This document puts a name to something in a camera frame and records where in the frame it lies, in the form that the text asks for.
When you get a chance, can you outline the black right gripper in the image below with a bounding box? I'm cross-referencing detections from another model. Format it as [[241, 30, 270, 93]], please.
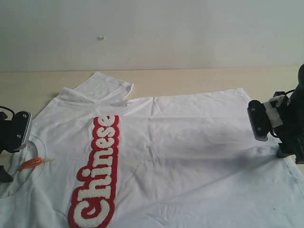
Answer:
[[276, 95, 304, 164]]

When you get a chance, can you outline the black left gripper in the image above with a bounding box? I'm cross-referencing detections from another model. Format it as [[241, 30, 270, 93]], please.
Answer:
[[0, 112, 19, 183]]

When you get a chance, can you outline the white t-shirt red lettering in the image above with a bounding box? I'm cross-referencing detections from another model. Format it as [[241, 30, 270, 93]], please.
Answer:
[[0, 72, 304, 228]]

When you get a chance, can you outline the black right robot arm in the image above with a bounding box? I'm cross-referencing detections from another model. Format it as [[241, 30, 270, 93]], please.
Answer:
[[280, 66, 304, 164]]

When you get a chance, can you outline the orange clothing tag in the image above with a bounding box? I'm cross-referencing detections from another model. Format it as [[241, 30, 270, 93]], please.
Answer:
[[19, 157, 54, 171]]

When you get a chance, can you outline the right wrist camera black silver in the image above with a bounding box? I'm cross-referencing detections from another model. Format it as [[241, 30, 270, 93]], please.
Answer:
[[247, 100, 272, 142]]

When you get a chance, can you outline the wrist camera black silver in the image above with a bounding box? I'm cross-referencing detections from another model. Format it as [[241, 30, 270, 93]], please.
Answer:
[[12, 111, 32, 151], [247, 100, 272, 142]]

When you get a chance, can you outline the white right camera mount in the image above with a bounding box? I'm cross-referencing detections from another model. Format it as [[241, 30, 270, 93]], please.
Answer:
[[263, 95, 289, 128]]

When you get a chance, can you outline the black right camera cable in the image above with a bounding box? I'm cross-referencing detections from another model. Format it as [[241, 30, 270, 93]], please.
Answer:
[[274, 89, 296, 99]]

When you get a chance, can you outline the black camera cable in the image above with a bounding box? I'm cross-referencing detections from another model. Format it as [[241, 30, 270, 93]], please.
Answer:
[[274, 89, 296, 99], [0, 105, 16, 119]]

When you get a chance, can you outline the left wrist camera black silver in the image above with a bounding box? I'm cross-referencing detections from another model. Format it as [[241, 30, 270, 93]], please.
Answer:
[[12, 111, 32, 151]]

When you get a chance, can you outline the black left camera cable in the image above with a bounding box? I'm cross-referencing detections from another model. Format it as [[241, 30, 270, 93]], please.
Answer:
[[0, 105, 16, 119]]

